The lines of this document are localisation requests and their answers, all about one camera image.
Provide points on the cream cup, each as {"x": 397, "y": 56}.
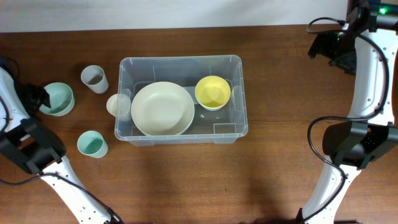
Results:
{"x": 119, "y": 105}

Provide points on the grey cup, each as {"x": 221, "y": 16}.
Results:
{"x": 94, "y": 77}

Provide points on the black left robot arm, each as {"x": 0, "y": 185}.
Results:
{"x": 38, "y": 151}

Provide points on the clear plastic storage container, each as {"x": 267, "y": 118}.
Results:
{"x": 224, "y": 126}

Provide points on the small green cup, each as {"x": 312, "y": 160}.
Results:
{"x": 91, "y": 143}

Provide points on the beige plate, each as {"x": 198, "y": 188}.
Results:
{"x": 162, "y": 109}

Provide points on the yellow bowl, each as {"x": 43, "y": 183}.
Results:
{"x": 212, "y": 91}

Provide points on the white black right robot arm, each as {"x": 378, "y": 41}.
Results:
{"x": 365, "y": 45}

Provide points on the green bowl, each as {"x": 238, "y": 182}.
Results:
{"x": 61, "y": 98}

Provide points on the white bowl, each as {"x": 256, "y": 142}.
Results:
{"x": 212, "y": 108}

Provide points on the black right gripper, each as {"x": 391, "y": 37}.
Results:
{"x": 322, "y": 43}

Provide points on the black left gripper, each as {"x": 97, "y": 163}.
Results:
{"x": 43, "y": 100}

